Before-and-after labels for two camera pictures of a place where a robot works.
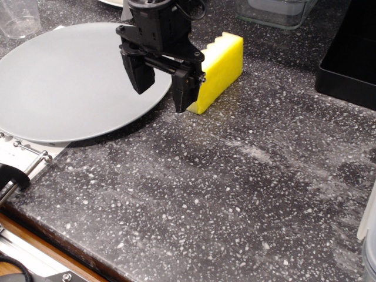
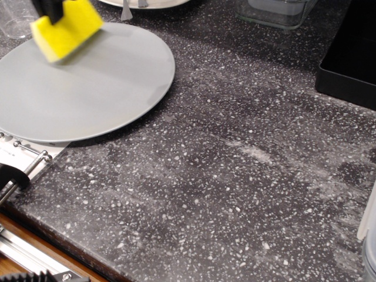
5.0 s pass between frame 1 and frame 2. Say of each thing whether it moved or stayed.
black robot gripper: moved
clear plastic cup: stayed
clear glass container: stayed
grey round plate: stayed
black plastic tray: stayed
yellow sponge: moved
